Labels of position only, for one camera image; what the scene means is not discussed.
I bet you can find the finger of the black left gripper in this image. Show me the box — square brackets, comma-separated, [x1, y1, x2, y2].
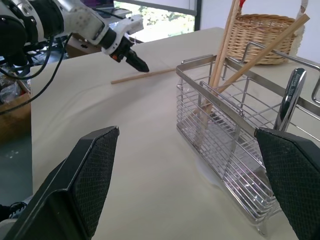
[125, 56, 147, 73]
[127, 49, 150, 73]

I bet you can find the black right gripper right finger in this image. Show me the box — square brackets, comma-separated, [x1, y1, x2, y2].
[254, 126, 320, 240]

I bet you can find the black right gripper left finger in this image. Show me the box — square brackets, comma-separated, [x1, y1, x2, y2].
[0, 125, 121, 240]

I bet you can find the woven wicker basket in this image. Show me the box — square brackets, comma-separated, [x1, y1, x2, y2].
[227, 0, 310, 66]

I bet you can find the wooden chopstick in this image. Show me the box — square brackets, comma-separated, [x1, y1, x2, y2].
[217, 13, 311, 93]
[198, 0, 238, 151]
[110, 67, 178, 85]
[201, 0, 245, 151]

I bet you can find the brown cardboard box with holes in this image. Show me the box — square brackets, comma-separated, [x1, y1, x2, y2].
[65, 33, 107, 60]

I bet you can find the cream tablecloth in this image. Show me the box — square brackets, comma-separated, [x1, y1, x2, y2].
[29, 26, 320, 240]

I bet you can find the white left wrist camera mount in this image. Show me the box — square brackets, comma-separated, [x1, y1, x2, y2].
[101, 14, 144, 55]

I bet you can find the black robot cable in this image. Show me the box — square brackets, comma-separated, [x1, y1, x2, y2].
[0, 36, 55, 81]
[0, 32, 75, 116]

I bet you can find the black window frame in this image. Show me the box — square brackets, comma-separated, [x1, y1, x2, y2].
[112, 0, 203, 33]

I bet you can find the stainless steel wire basket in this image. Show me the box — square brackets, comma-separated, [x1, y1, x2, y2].
[175, 41, 320, 237]

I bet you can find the metal utensil handle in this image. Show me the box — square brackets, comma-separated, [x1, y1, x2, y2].
[273, 67, 308, 133]

